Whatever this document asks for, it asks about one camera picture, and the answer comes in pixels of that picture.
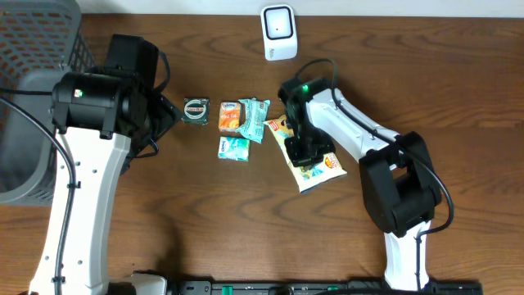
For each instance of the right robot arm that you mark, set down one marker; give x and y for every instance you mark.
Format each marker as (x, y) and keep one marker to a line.
(399, 186)

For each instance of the grey plastic mesh basket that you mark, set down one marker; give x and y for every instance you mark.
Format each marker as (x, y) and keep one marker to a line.
(40, 42)

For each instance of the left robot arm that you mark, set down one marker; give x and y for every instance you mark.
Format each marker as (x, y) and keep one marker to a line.
(105, 118)

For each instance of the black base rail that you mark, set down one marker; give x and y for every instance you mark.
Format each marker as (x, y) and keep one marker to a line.
(201, 287)

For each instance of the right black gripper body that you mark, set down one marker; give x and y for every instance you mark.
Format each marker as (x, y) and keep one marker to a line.
(309, 145)

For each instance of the white barcode scanner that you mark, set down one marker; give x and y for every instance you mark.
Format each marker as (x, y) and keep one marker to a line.
(279, 32)

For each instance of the orange tissue pack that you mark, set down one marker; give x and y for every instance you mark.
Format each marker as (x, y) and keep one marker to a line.
(229, 116)

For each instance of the teal tissue pack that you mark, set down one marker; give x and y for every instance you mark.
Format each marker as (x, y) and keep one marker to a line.
(236, 149)

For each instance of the cream snack bag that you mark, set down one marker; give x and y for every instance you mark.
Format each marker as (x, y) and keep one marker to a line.
(310, 176)

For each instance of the green snack packet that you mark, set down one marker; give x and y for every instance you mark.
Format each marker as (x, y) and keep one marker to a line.
(256, 113)

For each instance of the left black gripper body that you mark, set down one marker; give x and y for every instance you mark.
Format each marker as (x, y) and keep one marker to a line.
(160, 117)

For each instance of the dark green round-label box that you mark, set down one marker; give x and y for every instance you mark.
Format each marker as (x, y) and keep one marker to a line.
(196, 111)

